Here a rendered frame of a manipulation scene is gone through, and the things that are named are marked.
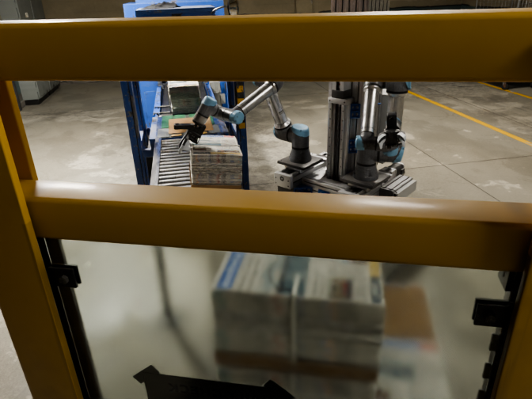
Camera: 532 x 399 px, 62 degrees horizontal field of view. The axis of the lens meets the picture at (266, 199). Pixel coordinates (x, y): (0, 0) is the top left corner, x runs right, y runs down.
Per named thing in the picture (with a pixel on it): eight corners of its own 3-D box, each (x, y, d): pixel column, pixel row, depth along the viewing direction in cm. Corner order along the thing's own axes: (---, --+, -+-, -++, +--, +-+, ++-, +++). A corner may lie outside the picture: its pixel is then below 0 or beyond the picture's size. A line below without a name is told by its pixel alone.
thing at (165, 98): (221, 120, 438) (220, 111, 434) (153, 126, 428) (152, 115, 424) (209, 89, 575) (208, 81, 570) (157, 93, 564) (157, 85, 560)
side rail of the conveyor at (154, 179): (159, 229, 248) (156, 209, 243) (149, 229, 247) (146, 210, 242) (163, 151, 367) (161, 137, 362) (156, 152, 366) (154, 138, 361)
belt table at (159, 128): (229, 142, 375) (229, 131, 371) (150, 150, 365) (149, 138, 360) (221, 121, 437) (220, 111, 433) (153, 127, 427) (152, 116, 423)
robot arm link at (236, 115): (294, 85, 269) (238, 131, 250) (282, 82, 277) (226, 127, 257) (289, 67, 262) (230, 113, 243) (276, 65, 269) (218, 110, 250)
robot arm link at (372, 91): (363, 62, 243) (354, 144, 230) (385, 62, 240) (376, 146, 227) (364, 74, 254) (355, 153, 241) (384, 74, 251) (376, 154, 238)
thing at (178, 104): (202, 112, 433) (199, 84, 422) (171, 114, 428) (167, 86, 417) (199, 103, 467) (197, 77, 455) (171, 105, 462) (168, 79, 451)
